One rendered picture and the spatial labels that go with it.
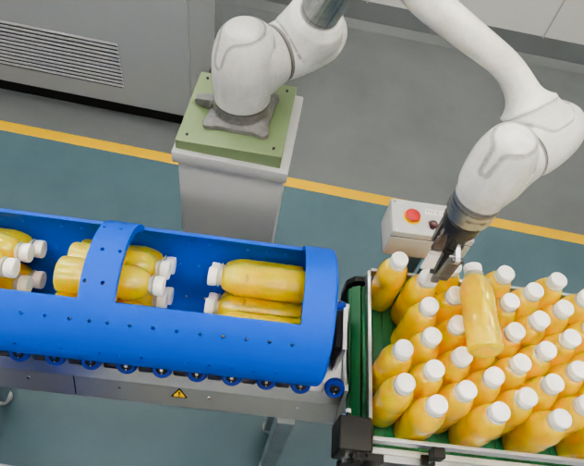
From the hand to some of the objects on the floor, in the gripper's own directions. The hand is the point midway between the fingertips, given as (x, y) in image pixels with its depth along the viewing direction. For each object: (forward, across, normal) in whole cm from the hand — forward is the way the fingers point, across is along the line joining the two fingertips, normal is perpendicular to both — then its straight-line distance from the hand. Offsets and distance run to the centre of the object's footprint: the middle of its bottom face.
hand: (431, 269), depth 122 cm
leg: (+113, +20, -25) cm, 117 cm away
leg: (+113, +20, -123) cm, 168 cm away
